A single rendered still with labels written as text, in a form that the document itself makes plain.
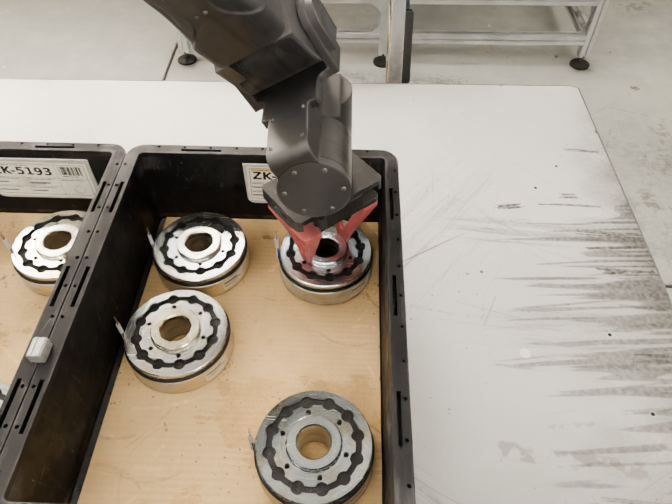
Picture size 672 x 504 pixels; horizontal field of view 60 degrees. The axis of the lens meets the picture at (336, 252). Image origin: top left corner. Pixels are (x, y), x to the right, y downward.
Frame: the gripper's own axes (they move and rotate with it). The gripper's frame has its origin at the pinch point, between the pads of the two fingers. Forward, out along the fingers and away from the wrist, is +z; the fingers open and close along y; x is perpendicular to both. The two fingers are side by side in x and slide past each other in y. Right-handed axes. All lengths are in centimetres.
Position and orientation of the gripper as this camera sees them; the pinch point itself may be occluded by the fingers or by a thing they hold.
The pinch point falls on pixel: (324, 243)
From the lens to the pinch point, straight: 63.0
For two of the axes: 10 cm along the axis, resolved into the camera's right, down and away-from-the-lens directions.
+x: -6.1, -6.0, 5.2
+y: 7.9, -4.7, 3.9
